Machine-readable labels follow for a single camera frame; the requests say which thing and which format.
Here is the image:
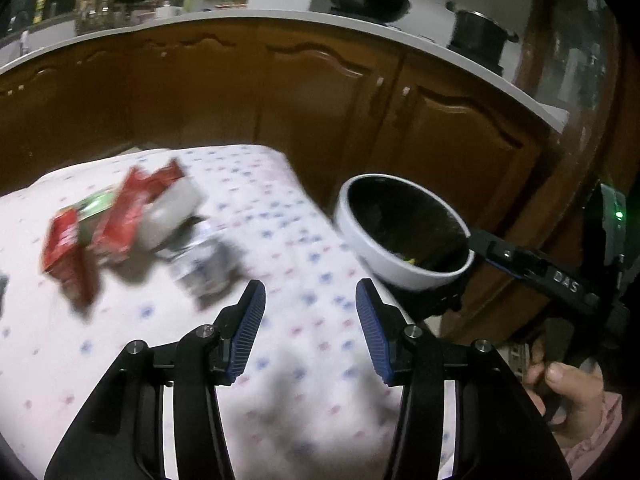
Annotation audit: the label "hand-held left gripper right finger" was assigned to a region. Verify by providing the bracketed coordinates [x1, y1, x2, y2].
[355, 279, 571, 480]

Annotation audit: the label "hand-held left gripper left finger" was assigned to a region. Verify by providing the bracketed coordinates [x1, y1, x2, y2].
[44, 280, 266, 480]

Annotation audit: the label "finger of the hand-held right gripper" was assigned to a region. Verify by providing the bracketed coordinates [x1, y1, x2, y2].
[466, 229, 601, 317]
[389, 282, 465, 320]

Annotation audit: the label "white bowl black inside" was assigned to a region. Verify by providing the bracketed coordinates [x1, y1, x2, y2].
[334, 173, 476, 292]

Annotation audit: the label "silver foil wrapper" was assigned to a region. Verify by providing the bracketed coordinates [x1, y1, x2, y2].
[159, 219, 247, 312]

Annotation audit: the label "white paper cupcake liner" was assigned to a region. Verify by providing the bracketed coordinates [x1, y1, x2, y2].
[140, 179, 209, 252]

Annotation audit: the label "red snack wrapper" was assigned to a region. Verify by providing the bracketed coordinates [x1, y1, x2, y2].
[40, 207, 103, 312]
[95, 157, 187, 266]

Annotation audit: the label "green packet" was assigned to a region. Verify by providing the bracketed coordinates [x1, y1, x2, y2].
[74, 186, 120, 222]

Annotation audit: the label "person's right hand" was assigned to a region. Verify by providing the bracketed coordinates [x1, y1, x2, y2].
[522, 342, 608, 451]

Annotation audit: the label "dotted white tablecloth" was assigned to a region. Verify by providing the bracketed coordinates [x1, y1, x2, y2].
[0, 144, 432, 480]

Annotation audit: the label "wooden glass door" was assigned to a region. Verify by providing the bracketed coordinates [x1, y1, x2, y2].
[515, 0, 640, 281]

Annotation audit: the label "black portable stove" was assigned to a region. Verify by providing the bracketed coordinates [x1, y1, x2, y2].
[444, 45, 507, 77]

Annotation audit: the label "brown wooden kitchen cabinets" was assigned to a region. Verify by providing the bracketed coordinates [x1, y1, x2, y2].
[0, 15, 562, 351]

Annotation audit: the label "black cooking pot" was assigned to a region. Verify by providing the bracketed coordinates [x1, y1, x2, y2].
[445, 1, 521, 63]

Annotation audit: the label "group of glass jars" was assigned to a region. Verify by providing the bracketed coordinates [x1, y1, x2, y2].
[75, 0, 132, 34]

